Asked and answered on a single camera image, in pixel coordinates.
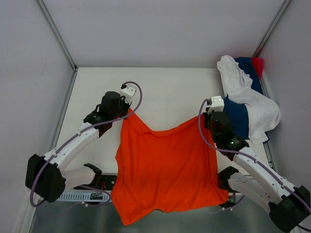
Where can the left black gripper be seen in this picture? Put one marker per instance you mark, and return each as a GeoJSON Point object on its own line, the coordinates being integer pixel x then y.
{"type": "Point", "coordinates": [125, 108]}

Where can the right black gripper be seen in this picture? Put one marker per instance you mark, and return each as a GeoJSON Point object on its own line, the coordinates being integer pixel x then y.
{"type": "Point", "coordinates": [208, 119]}

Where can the orange t shirt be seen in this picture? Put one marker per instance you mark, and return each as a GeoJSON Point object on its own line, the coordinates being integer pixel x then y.
{"type": "Point", "coordinates": [172, 170]}

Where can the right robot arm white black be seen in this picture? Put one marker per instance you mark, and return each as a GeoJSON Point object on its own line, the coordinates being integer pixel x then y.
{"type": "Point", "coordinates": [286, 204]}

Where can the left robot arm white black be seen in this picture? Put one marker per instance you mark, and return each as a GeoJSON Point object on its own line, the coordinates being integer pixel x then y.
{"type": "Point", "coordinates": [47, 175]}

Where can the blue t shirt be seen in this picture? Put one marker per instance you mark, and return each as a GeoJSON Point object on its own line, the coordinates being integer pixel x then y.
{"type": "Point", "coordinates": [237, 112]}

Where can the white t shirt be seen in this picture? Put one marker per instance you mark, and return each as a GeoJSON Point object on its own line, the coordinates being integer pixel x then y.
{"type": "Point", "coordinates": [263, 113]}

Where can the red pink t shirt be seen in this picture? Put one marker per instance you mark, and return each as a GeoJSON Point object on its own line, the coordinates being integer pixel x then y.
{"type": "Point", "coordinates": [258, 65]}

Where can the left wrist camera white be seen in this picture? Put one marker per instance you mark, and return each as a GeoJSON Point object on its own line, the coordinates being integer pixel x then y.
{"type": "Point", "coordinates": [127, 92]}

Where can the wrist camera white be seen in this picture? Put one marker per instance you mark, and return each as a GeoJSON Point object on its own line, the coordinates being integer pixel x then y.
{"type": "Point", "coordinates": [215, 104]}
{"type": "Point", "coordinates": [127, 92]}

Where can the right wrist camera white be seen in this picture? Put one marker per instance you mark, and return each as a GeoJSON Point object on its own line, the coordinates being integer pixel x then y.
{"type": "Point", "coordinates": [215, 104]}

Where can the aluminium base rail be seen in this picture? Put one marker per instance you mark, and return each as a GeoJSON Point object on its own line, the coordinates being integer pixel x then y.
{"type": "Point", "coordinates": [108, 181]}

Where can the left table edge rail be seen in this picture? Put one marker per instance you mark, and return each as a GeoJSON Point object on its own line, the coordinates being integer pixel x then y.
{"type": "Point", "coordinates": [61, 115]}

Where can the right corner aluminium post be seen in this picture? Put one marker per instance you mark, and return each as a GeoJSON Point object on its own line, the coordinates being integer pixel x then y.
{"type": "Point", "coordinates": [272, 26]}

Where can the corner aluminium post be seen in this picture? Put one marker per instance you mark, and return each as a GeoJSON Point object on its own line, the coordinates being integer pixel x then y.
{"type": "Point", "coordinates": [272, 26]}
{"type": "Point", "coordinates": [55, 31]}

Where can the white slotted cable duct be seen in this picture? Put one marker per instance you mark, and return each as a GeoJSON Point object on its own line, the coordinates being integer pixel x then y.
{"type": "Point", "coordinates": [87, 196]}

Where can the left corner aluminium post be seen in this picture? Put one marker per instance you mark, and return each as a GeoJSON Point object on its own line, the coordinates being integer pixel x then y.
{"type": "Point", "coordinates": [55, 31]}

